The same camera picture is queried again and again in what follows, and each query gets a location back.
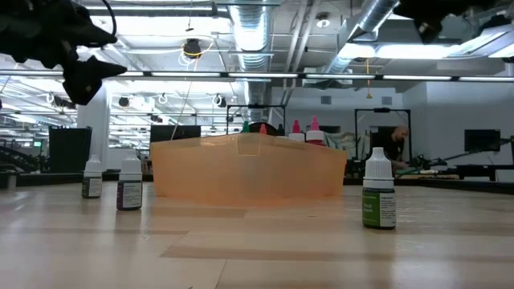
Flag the wide black monitor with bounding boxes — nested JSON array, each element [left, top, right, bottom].
[[149, 124, 202, 144]]

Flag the red-capped food coloring bottle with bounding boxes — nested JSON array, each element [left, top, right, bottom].
[[288, 119, 306, 142]]

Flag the pink-capped food coloring bottle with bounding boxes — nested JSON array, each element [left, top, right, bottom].
[[305, 116, 327, 146]]

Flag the black background station frame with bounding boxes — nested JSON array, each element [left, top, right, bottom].
[[226, 104, 287, 136], [354, 107, 413, 161]]

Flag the small dropper bottle green label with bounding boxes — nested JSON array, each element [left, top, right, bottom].
[[361, 146, 398, 230]]

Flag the translucent orange plastic tray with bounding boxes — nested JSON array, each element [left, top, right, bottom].
[[150, 132, 349, 206]]

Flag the silver smooth ventilation duct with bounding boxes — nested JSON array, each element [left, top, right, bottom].
[[320, 0, 402, 77]]

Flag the small dropper bottle purple label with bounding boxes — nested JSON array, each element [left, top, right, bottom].
[[116, 150, 144, 212]]

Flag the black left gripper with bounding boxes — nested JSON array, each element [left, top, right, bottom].
[[0, 0, 128, 106]]

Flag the small black monitor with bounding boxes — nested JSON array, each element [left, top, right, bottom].
[[464, 128, 502, 153]]

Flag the grey cloth cover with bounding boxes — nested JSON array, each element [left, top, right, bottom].
[[324, 132, 357, 160]]

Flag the black background workbench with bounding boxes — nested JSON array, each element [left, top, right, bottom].
[[395, 163, 514, 182]]

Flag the long LED light bar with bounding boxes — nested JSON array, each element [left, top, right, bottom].
[[0, 70, 514, 83]]

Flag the black overhead camera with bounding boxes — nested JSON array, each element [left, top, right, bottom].
[[183, 38, 202, 60]]

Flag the silver ribbed ventilation duct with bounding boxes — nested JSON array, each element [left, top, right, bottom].
[[228, 3, 274, 121]]

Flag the person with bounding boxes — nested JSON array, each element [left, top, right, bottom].
[[379, 124, 410, 172]]

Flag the small dropper bottle black label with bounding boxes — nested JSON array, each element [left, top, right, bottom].
[[81, 154, 104, 199]]

